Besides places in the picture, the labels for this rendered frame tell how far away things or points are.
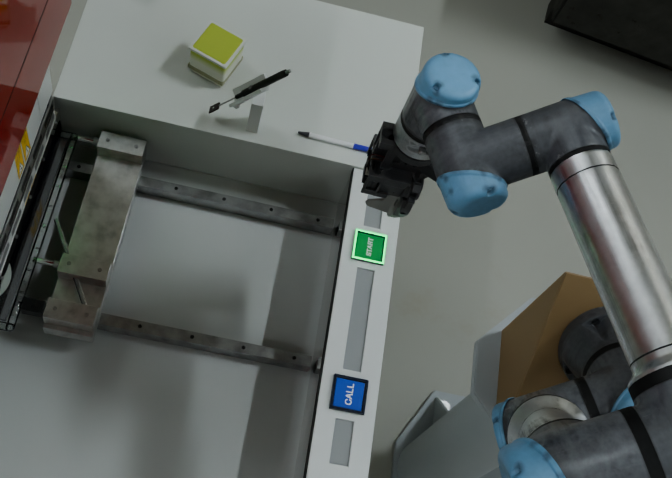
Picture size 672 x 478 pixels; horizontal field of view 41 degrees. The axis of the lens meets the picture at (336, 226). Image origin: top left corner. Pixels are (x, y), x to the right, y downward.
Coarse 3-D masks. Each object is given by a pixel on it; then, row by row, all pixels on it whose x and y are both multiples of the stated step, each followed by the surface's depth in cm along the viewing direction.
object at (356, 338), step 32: (352, 192) 156; (352, 224) 153; (384, 224) 155; (352, 288) 148; (384, 288) 149; (352, 320) 146; (384, 320) 147; (352, 352) 143; (320, 416) 137; (352, 416) 138; (320, 448) 135; (352, 448) 136
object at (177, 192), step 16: (80, 176) 161; (144, 192) 163; (160, 192) 162; (176, 192) 162; (192, 192) 162; (208, 192) 163; (224, 208) 164; (240, 208) 163; (256, 208) 163; (272, 208) 164; (288, 224) 166; (304, 224) 165; (320, 224) 165
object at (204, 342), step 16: (112, 320) 149; (128, 320) 149; (144, 336) 150; (160, 336) 149; (176, 336) 150; (192, 336) 150; (208, 336) 151; (224, 352) 152; (240, 352) 151; (256, 352) 151; (272, 352) 152; (288, 352) 152; (304, 368) 153
